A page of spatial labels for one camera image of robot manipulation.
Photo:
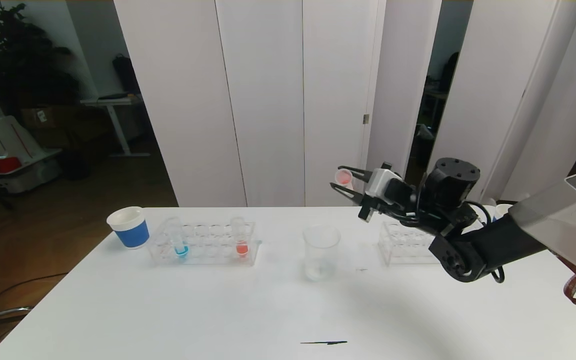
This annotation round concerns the black bag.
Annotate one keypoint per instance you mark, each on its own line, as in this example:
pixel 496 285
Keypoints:
pixel 127 74

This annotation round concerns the dark green potted plant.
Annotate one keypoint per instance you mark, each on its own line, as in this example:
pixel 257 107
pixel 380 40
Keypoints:
pixel 23 60

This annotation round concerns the test tube with red pigment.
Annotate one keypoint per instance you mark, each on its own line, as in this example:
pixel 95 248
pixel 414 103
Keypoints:
pixel 241 247
pixel 343 176

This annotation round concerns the thin black stick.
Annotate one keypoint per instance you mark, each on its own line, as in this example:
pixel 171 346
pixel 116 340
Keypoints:
pixel 323 342

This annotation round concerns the brown cardboard box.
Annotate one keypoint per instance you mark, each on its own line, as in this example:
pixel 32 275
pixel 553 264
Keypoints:
pixel 43 118

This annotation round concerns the clear acrylic test tube rack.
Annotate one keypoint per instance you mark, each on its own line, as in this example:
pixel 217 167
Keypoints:
pixel 213 257
pixel 403 255

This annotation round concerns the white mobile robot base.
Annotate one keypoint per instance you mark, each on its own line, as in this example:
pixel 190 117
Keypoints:
pixel 23 174

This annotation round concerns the blue and white paper cup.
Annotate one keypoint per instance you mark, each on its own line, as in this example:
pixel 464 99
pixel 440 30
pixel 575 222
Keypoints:
pixel 502 210
pixel 132 234

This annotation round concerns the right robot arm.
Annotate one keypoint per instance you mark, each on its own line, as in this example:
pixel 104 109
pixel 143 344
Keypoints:
pixel 493 245

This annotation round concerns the metal chair leg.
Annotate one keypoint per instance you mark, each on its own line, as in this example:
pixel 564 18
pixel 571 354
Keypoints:
pixel 3 316

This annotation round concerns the clear glass beaker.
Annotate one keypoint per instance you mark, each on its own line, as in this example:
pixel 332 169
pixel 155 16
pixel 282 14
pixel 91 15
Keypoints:
pixel 321 270

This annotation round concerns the test tube with blue pigment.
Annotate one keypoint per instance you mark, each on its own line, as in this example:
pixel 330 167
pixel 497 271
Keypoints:
pixel 181 249

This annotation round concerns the white standing desk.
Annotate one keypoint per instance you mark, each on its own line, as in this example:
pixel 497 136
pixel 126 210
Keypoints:
pixel 113 102

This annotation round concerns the white folding partition panel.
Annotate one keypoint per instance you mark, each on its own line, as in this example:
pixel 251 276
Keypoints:
pixel 568 125
pixel 488 100
pixel 398 100
pixel 268 100

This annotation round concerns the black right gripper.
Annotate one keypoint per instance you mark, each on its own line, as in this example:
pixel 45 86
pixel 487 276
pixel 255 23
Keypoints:
pixel 368 196

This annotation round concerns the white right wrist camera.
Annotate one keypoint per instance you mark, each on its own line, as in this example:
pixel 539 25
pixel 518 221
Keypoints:
pixel 380 182

